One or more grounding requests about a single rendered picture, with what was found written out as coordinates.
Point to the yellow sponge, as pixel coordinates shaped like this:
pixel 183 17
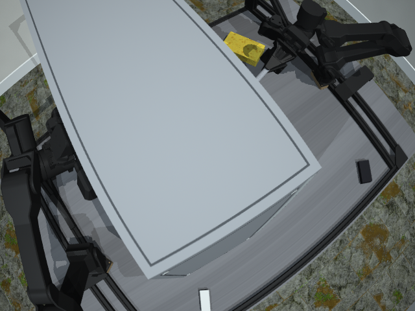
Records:
pixel 245 49

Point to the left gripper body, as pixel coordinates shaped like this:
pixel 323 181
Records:
pixel 294 34

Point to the small white rectangular block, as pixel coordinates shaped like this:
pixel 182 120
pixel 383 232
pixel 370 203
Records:
pixel 204 297

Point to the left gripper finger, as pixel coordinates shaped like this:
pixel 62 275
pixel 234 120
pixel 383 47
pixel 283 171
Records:
pixel 281 55
pixel 268 53

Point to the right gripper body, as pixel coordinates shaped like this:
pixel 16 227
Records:
pixel 52 171

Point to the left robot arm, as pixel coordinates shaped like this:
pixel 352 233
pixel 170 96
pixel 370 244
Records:
pixel 384 38

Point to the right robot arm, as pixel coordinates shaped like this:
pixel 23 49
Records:
pixel 21 194

